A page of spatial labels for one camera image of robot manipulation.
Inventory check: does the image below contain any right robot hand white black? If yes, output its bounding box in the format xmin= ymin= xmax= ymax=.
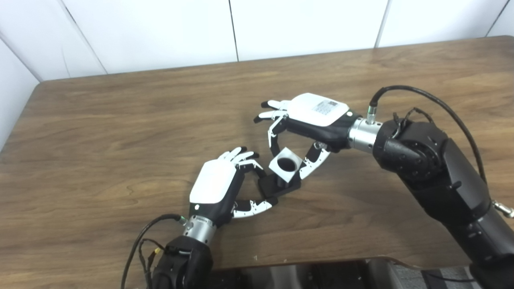
xmin=254 ymin=93 xmax=362 ymax=180

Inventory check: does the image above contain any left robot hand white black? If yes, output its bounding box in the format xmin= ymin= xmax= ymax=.
xmin=189 ymin=147 xmax=278 ymax=227

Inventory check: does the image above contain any black peg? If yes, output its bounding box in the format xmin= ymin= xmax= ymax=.
xmin=258 ymin=171 xmax=302 ymax=198

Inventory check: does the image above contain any white square piece with hole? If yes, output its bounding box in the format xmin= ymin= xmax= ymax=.
xmin=268 ymin=147 xmax=303 ymax=183

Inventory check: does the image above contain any dark robot torso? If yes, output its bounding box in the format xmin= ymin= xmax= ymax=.
xmin=209 ymin=257 xmax=476 ymax=289

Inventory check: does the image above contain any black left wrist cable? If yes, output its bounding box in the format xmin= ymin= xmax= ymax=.
xmin=120 ymin=214 xmax=186 ymax=289

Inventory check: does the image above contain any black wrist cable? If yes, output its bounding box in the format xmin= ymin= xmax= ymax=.
xmin=120 ymin=214 xmax=186 ymax=289
xmin=367 ymin=85 xmax=514 ymax=218

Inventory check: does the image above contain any thin right wrist wire bundle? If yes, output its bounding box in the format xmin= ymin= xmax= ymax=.
xmin=392 ymin=107 xmax=436 ymax=135

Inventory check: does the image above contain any thin wrist wire bundle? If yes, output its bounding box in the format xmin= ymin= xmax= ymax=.
xmin=392 ymin=107 xmax=436 ymax=135
xmin=139 ymin=239 xmax=166 ymax=283

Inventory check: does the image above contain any thin left wrist wire bundle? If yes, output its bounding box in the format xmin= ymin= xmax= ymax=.
xmin=139 ymin=239 xmax=166 ymax=283

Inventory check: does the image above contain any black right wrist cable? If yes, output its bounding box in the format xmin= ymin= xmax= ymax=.
xmin=367 ymin=85 xmax=514 ymax=218

